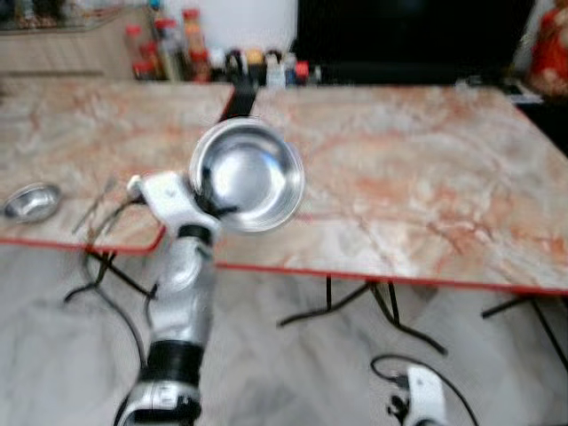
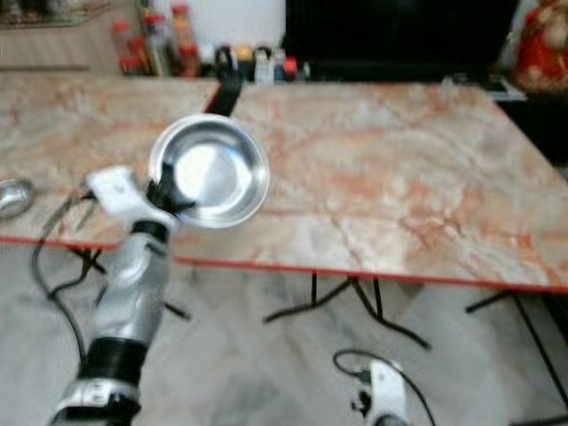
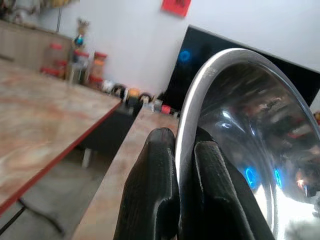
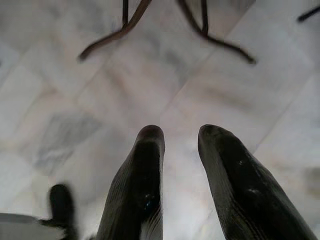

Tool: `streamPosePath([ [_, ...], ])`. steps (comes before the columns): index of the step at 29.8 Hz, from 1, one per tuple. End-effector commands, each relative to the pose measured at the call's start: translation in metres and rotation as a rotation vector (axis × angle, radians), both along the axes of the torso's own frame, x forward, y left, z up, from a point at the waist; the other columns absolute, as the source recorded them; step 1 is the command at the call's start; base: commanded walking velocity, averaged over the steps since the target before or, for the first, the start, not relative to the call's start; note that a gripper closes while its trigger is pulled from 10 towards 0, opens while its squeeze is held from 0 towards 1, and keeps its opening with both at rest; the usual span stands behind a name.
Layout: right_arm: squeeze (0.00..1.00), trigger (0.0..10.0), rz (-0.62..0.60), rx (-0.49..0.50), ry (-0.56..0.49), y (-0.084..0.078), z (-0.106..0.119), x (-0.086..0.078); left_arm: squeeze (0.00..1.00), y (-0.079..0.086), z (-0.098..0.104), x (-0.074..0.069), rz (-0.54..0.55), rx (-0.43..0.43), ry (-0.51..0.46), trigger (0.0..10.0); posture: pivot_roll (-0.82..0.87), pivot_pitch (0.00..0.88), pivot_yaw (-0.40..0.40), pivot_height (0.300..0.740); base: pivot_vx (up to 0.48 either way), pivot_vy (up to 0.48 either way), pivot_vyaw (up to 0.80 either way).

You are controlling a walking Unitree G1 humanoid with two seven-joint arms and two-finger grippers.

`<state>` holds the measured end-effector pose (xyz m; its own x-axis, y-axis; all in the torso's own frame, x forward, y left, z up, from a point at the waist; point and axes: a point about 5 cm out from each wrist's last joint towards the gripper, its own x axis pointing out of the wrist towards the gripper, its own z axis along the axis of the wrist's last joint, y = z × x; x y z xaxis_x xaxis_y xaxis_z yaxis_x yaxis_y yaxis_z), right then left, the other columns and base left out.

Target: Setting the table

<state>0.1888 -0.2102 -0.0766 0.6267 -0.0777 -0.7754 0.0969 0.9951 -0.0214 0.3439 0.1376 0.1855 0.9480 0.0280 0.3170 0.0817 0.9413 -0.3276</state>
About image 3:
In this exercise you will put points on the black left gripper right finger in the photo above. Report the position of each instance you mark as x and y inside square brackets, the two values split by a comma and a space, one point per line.
[215, 195]

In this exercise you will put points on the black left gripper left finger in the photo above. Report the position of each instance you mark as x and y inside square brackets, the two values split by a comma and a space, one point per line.
[150, 190]

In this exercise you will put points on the shiny steel plate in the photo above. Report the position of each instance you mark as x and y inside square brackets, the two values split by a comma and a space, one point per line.
[262, 105]

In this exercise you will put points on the beige marble top table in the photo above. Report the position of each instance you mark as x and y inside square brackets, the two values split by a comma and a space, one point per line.
[112, 180]

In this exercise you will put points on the small red container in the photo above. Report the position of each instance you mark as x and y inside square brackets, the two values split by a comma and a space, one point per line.
[165, 109]

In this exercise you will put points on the small orange object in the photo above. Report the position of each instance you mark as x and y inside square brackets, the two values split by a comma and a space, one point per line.
[133, 92]

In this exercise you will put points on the grey floor cloth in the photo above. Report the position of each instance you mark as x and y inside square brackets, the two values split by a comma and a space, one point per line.
[50, 210]

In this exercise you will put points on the small white cup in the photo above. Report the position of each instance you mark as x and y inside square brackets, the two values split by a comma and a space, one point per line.
[108, 85]

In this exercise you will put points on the marble table with red edge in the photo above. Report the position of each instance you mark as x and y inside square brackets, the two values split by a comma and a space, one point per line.
[45, 120]

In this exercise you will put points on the orange-filled jar with red lid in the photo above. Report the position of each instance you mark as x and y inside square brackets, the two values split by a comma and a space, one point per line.
[98, 70]

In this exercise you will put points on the clear jar with red lid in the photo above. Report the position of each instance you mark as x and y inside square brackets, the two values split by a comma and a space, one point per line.
[80, 66]
[53, 58]

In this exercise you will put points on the black flat screen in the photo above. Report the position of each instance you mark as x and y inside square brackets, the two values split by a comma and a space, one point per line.
[250, 42]

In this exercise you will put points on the colourful figurine with blue ball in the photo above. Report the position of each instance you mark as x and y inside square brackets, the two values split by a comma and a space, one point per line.
[80, 37]

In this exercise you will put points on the wooden sideboard cabinet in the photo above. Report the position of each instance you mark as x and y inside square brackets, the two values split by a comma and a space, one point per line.
[25, 45]

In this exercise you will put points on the red paper wall decoration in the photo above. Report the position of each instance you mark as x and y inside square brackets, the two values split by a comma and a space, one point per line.
[176, 7]

